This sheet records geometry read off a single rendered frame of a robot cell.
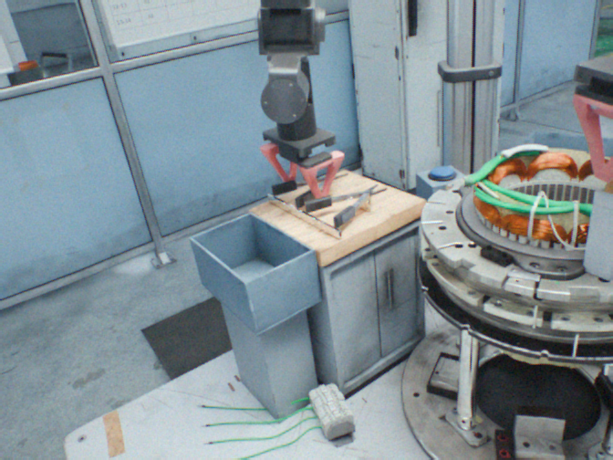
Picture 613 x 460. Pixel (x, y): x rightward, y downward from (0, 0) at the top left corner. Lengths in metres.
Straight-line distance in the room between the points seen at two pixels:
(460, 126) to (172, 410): 0.76
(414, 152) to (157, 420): 2.38
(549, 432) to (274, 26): 0.62
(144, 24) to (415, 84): 1.39
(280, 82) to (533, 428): 0.53
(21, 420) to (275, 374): 1.65
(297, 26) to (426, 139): 2.40
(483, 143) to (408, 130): 1.84
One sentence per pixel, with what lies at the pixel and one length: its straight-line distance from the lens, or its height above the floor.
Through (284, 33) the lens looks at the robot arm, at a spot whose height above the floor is 1.32.
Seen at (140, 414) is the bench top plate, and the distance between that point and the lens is 0.94.
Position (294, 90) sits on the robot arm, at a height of 1.27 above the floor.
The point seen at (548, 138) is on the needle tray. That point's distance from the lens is 1.06.
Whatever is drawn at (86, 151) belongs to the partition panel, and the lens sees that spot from 2.68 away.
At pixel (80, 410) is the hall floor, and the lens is 2.23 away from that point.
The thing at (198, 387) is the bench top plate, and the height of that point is 0.78.
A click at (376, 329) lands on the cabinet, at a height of 0.87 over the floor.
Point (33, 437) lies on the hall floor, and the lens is 2.23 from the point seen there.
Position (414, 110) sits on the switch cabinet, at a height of 0.57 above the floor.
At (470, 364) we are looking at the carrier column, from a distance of 0.70.
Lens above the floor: 1.41
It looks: 29 degrees down
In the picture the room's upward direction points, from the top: 9 degrees counter-clockwise
